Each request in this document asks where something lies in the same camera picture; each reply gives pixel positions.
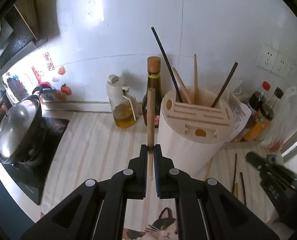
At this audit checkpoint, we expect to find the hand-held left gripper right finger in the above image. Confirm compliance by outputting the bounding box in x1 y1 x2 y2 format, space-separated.
153 144 280 240

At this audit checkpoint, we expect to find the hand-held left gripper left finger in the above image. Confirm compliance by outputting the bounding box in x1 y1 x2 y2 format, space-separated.
20 144 149 240

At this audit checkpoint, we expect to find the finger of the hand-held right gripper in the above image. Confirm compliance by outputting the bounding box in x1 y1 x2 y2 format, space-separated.
246 152 297 183

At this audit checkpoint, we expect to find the dark wooden chopstick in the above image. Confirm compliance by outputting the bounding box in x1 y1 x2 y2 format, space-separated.
211 62 239 107
240 172 247 205
232 153 237 194
151 27 183 103

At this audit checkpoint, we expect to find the white round utensil holder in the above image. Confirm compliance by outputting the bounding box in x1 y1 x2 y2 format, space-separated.
156 86 235 178

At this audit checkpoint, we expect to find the orange label jar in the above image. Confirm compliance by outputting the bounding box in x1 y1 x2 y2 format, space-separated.
241 104 274 142

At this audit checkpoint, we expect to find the clear plastic bag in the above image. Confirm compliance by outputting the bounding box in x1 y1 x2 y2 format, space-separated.
260 87 297 152

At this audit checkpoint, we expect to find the cat print table mat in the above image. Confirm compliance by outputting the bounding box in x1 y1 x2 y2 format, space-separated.
40 111 284 240

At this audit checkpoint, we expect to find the white paper packet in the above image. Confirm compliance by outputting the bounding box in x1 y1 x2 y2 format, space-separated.
228 92 251 142

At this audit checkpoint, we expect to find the red cap sauce bottle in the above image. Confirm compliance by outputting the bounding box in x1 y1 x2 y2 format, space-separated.
248 81 271 113

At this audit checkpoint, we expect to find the black cap sauce bottle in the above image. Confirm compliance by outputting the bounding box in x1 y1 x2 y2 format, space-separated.
270 87 284 110

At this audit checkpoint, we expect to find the glass oil dispenser bottle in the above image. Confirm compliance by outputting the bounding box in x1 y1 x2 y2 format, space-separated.
107 74 139 129

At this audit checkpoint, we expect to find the black cooktop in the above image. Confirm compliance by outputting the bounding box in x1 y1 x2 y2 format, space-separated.
0 116 70 205

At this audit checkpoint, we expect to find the dark sauce bottle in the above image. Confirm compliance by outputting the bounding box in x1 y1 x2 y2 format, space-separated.
142 57 162 128

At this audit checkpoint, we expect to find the black wok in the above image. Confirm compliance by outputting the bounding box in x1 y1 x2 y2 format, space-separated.
0 86 56 165

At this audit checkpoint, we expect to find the blue base cabinet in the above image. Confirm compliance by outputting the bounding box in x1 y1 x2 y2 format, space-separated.
0 172 40 230

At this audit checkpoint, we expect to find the colourful flower decoration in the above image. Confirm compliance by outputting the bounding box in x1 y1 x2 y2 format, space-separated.
5 74 21 98

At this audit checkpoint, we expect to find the black range hood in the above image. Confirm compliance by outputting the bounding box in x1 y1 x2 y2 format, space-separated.
0 5 48 80

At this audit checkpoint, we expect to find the metal window frame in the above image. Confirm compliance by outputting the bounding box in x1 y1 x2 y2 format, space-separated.
281 90 297 160

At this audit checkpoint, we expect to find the pink sun wall sticker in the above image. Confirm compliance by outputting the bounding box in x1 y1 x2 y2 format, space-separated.
32 66 45 83

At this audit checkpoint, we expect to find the red square wall sticker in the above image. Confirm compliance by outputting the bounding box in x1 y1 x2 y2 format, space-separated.
43 52 54 70

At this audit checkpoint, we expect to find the wooden wall cabinet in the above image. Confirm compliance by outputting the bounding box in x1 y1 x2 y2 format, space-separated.
14 0 61 43

